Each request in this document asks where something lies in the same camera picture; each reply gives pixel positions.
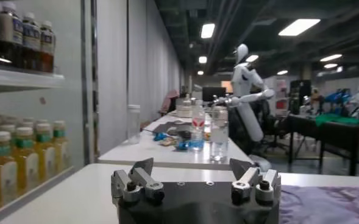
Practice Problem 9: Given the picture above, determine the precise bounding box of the white side table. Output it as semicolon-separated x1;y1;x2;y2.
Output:
97;111;254;172

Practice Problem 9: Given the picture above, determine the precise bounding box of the black metal table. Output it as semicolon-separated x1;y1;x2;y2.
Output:
287;114;359;177

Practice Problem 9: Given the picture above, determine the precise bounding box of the yellow juice bottle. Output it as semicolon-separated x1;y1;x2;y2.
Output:
34;122;57;182
52;120;71;172
0;130;18;209
14;127;40;194

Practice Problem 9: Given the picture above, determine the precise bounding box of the rectangular ceiling light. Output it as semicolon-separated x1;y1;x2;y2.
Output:
319;54;343;63
201;23;216;40
278;18;321;37

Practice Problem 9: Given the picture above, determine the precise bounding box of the clear unlabelled plastic bottle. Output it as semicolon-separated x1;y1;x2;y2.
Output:
210;105;230;163

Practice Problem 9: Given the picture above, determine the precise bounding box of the water bottle red label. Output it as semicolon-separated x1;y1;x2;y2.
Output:
191;99;206;152

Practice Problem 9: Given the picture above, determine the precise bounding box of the black computer monitor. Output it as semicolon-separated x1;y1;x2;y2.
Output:
202;86;227;103

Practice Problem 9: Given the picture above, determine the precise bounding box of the tan snack packet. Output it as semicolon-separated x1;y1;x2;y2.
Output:
160;137;177;147

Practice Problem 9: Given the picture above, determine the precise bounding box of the green cloth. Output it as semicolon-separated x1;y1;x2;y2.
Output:
315;113;359;127

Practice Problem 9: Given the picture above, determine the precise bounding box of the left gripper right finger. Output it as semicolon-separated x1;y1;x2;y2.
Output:
229;158;282;205

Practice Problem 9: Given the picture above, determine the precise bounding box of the dark tea bottle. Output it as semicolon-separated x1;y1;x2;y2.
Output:
21;12;42;72
0;1;24;69
40;20;57;74

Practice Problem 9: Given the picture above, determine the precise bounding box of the silver steamer pot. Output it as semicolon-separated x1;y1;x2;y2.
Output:
177;97;194;119

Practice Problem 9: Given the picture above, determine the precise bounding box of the dark grey laptop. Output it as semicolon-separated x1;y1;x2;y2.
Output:
153;120;193;135

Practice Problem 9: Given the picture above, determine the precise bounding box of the purple t-shirt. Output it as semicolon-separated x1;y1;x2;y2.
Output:
278;185;359;224

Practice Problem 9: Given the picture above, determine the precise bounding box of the glass door beverage cooler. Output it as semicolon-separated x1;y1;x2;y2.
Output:
0;0;98;224

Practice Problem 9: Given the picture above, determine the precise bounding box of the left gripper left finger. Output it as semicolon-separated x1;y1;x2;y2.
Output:
111;157;165;204

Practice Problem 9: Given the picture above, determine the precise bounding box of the white humanoid robot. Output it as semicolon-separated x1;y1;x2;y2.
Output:
212;43;276;172

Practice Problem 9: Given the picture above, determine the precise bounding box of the black cup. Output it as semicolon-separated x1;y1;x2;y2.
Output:
177;130;193;142

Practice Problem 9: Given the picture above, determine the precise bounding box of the person in pink top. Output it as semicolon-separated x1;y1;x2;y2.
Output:
159;89;181;116

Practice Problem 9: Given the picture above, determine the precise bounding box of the tall clear cylinder jar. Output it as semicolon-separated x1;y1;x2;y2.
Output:
126;104;141;145

